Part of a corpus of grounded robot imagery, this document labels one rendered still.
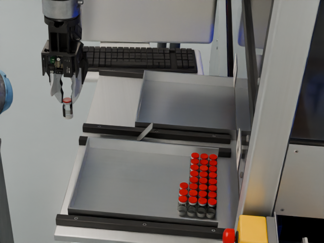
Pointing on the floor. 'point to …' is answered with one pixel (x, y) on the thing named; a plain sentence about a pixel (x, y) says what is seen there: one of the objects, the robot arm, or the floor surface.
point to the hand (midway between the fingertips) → (67, 96)
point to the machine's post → (276, 103)
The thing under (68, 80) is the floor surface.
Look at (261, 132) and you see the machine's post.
